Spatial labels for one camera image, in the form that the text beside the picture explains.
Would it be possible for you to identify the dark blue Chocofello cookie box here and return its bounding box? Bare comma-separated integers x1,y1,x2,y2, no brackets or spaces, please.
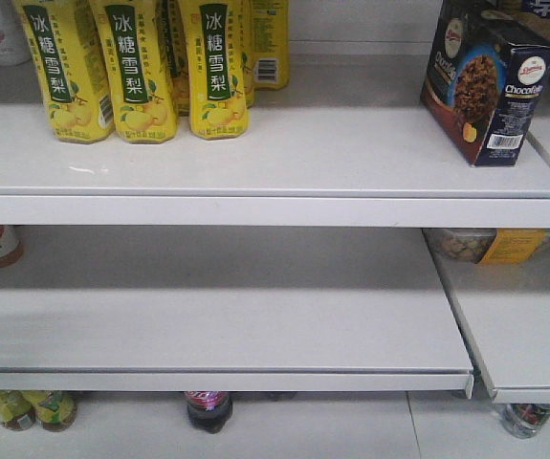
420,1,550,167

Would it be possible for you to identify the green tea bottle bottom left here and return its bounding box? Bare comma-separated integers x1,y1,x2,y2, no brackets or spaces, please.
21,390,77,432

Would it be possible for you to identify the yellow pear drink bottle middle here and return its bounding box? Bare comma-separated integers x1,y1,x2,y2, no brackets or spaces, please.
90,1,178,144

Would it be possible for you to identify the dark cola bottle bottom shelf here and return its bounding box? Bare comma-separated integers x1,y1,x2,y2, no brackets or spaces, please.
184,391,233,434

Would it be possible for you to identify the clear bottle bottom right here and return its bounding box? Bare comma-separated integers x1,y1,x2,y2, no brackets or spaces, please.
501,404,550,439

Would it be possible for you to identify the yellow pear drink bottle rear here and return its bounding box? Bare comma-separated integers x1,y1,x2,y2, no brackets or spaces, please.
250,0,290,90

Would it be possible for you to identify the white supermarket shelving unit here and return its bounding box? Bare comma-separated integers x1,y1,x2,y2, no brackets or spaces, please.
0,1,550,458

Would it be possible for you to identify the yellow pear drink bottle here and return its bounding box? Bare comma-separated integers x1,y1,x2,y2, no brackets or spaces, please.
179,1,249,140
90,1,178,144
12,1,114,143
250,0,290,90

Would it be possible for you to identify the yellow pear drink bottle right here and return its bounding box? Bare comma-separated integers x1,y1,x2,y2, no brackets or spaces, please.
179,1,249,140

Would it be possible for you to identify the yellow cookie package lower shelf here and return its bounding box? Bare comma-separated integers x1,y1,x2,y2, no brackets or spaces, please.
423,229,550,264

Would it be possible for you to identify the yellow pear drink bottle left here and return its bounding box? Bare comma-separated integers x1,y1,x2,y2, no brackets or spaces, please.
12,1,114,143

